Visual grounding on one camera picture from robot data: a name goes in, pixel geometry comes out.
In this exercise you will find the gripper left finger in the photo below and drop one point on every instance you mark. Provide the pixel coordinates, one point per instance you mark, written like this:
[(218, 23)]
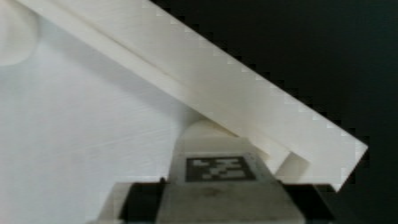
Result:
[(131, 203)]

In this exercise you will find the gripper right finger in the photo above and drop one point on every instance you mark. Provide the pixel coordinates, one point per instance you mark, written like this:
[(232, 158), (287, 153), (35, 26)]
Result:
[(319, 205)]

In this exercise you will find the white leg with tag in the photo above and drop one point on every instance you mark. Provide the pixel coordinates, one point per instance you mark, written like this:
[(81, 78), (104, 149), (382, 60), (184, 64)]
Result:
[(222, 190)]

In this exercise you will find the white square tabletop part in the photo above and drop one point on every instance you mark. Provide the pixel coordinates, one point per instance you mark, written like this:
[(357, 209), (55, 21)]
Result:
[(88, 124)]

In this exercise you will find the white U-shaped obstacle fence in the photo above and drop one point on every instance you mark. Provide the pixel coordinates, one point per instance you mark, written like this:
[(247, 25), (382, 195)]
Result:
[(312, 151)]

